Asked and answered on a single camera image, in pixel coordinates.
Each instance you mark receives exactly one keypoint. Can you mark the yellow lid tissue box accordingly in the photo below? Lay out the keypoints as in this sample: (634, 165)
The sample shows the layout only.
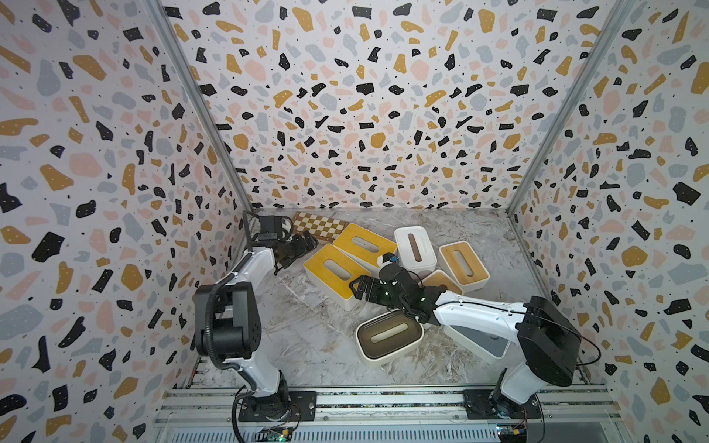
(332, 271)
(364, 246)

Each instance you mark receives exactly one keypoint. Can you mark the light bamboo lid tissue box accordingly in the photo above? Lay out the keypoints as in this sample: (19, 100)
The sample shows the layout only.
(465, 267)

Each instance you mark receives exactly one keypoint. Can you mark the corner aluminium post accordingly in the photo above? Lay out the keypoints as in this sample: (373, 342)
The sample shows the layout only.
(156, 12)
(617, 15)

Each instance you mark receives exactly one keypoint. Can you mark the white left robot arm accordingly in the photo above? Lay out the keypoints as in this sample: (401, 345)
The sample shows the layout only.
(229, 331)

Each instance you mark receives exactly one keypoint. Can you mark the dark brown lid tissue box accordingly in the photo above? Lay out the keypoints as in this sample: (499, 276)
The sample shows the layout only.
(387, 337)

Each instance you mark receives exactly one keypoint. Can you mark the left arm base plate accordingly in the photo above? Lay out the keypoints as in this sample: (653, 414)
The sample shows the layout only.
(294, 406)

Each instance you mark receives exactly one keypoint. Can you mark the white pink tissue box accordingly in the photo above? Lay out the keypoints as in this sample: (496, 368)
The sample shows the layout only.
(415, 250)

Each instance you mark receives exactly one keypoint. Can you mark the wooden chess board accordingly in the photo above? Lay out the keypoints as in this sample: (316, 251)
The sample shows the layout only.
(323, 228)

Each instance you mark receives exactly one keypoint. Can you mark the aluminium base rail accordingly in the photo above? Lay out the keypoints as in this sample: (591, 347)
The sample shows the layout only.
(579, 413)

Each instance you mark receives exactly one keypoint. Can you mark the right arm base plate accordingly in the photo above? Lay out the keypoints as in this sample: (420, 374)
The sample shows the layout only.
(484, 404)

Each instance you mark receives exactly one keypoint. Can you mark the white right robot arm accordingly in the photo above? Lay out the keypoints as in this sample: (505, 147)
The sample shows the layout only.
(548, 341)

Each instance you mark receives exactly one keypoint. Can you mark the left corner aluminium post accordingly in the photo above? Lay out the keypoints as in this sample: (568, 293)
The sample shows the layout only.
(156, 12)

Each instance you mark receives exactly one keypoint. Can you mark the right corner aluminium post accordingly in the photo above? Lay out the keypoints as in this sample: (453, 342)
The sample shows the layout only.
(617, 15)

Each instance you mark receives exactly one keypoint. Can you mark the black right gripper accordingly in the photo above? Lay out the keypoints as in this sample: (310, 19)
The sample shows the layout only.
(377, 285)

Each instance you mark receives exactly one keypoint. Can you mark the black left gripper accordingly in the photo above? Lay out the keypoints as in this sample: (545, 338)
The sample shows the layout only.
(296, 246)

